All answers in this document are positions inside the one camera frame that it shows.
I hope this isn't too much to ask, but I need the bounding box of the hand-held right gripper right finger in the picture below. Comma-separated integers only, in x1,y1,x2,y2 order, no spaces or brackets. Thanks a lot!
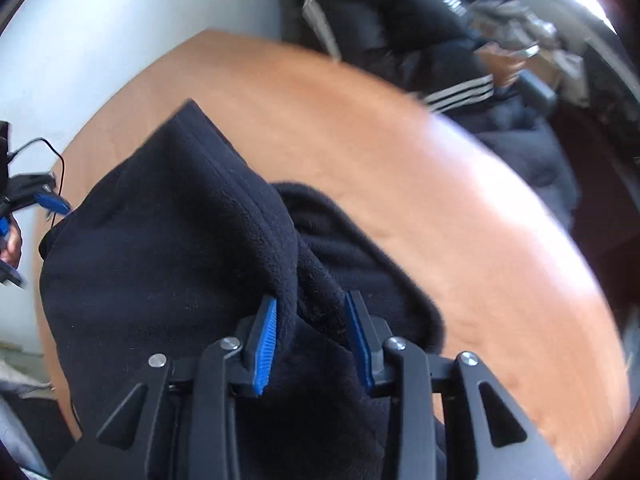
344,289,572,480

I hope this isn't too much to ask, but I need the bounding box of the black fleece garment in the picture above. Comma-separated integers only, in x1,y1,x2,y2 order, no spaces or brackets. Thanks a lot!
39,99,447,480

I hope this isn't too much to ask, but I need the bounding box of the person's left hand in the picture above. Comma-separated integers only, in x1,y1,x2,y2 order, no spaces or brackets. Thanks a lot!
3,215,24,268

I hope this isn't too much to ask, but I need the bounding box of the thin black cable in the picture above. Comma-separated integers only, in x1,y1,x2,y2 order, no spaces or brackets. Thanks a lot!
9,137,67,232

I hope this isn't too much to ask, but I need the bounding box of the pile of cardboard and papers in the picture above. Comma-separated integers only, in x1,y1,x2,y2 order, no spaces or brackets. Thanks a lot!
470,0,588,106

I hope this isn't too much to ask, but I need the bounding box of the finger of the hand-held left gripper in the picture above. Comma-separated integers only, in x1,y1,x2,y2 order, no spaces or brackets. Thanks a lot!
9,172,72,217
0,258,28,290

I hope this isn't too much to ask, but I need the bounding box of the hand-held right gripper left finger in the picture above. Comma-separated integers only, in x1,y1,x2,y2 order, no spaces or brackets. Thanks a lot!
51,295,279,480

